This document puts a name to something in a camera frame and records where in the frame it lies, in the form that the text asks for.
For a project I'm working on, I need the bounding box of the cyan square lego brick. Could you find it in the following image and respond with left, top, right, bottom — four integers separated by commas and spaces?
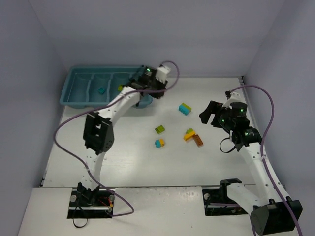
97, 87, 106, 94

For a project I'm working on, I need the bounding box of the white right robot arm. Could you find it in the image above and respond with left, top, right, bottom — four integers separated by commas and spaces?
199, 99, 303, 236

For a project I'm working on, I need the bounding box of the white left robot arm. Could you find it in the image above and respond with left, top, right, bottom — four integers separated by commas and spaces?
77, 65, 171, 205

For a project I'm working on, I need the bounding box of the brown long lego brick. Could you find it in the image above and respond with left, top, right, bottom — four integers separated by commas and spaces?
193, 134, 203, 147

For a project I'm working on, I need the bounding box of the small green lego brick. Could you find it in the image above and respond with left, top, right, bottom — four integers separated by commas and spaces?
186, 128, 193, 134

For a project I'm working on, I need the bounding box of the cyan long lego brick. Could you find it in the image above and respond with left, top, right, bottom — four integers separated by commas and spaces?
178, 104, 190, 116

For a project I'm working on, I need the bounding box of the yellow long lego brick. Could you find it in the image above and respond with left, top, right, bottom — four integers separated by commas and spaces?
184, 131, 195, 141

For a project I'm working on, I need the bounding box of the green long lego brick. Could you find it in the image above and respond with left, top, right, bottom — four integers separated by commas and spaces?
182, 103, 191, 112

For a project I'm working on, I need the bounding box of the green square lego brick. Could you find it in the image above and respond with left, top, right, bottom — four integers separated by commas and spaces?
155, 125, 165, 134

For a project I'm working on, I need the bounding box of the teal compartment tray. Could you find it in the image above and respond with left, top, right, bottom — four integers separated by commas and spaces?
60, 65, 144, 109

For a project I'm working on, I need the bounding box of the small yellow lego brick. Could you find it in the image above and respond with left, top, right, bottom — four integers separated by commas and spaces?
159, 139, 165, 146

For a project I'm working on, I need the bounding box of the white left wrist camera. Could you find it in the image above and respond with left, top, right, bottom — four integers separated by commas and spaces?
156, 65, 171, 84

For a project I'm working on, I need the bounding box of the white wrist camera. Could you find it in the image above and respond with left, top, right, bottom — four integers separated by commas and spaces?
156, 65, 171, 84
222, 91, 242, 108

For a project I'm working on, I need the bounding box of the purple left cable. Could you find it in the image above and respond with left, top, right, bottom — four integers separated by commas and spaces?
53, 60, 180, 217

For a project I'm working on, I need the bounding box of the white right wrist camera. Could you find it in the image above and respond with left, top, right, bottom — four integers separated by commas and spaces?
222, 91, 242, 108

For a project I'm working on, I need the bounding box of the black left cable loop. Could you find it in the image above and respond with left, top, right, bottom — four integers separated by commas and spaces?
72, 206, 90, 228

